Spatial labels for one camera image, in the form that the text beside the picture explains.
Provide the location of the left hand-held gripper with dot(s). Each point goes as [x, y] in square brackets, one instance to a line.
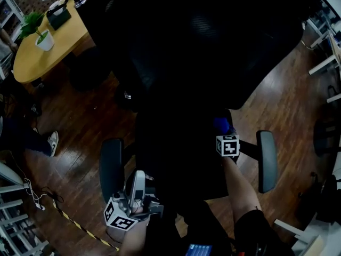
[120, 220]

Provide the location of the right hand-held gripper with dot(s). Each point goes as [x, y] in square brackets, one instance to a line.
[227, 145]

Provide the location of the blue cloth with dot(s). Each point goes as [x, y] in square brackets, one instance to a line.
[222, 124]

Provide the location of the black office chair seat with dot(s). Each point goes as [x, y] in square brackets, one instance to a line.
[181, 156]

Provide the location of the person's left forearm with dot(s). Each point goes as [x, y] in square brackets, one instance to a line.
[134, 239]

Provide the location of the person's right forearm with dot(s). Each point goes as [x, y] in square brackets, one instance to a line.
[239, 185]

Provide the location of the person's left hand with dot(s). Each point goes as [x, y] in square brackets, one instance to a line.
[137, 209]

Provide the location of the black chair armrest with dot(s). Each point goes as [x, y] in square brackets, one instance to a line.
[267, 161]
[112, 169]

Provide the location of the black yellow striped floor tape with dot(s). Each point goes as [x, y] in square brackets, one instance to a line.
[80, 227]

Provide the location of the person's torso black clothing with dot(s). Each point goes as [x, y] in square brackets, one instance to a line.
[207, 231]

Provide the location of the blue screen device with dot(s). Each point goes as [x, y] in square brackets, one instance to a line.
[198, 250]

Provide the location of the black side chair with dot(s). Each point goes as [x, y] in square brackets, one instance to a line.
[326, 137]

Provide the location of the black office chair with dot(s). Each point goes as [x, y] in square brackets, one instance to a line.
[199, 49]

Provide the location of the black backpack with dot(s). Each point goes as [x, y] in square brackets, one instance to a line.
[322, 199]

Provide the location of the white desk wooden top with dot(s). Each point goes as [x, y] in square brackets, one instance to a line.
[323, 63]

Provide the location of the white metal rack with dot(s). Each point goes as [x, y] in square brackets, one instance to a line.
[16, 223]

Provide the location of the round wooden table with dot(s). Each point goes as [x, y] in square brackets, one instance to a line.
[53, 55]

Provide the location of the green plant in white pot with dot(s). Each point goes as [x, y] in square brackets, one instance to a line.
[44, 43]

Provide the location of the black tissue box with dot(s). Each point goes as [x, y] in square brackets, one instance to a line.
[60, 17]

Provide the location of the white shelf unit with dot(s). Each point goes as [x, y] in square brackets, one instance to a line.
[13, 5]

